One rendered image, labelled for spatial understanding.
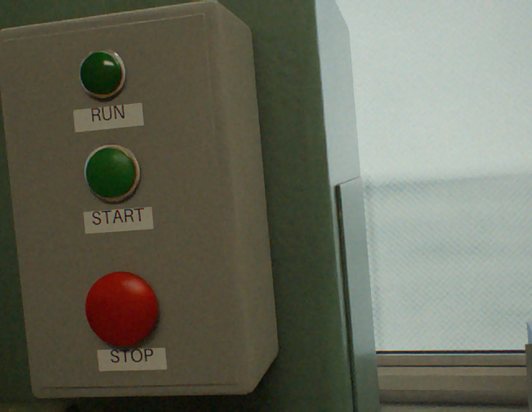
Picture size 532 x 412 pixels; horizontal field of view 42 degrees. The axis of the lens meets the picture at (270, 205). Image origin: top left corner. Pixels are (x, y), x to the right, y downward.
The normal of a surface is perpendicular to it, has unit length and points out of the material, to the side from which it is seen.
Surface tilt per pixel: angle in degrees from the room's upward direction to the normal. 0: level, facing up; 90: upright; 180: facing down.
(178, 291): 90
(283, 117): 90
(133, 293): 84
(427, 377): 90
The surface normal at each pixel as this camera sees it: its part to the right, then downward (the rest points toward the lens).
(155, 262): -0.20, 0.07
